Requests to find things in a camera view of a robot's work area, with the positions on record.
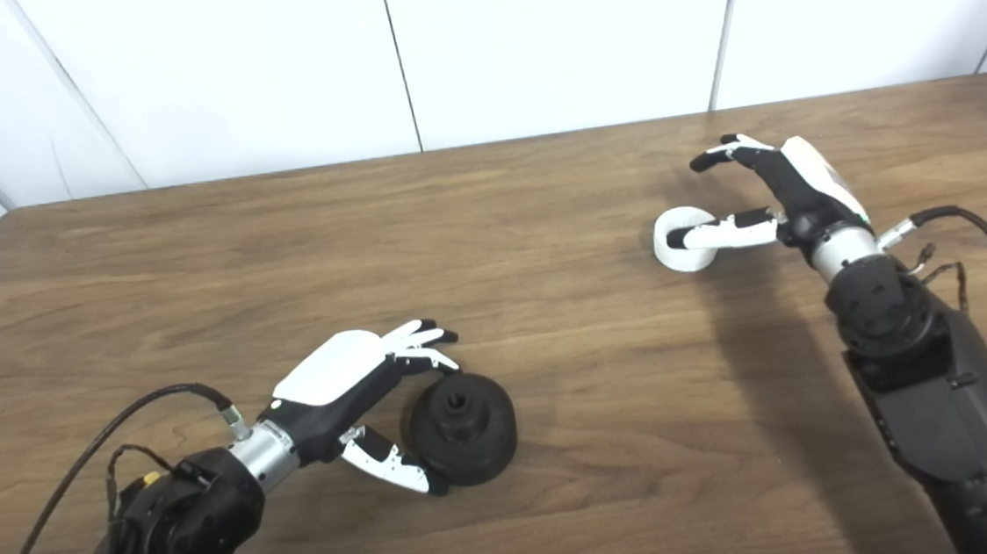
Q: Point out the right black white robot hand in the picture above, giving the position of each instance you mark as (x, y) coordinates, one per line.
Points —
(803, 186)

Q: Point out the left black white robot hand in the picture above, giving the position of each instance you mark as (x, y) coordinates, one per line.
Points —
(335, 386)

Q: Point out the round black part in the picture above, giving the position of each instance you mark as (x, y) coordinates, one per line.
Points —
(470, 428)

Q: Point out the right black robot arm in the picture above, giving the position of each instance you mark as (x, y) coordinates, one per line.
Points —
(933, 383)

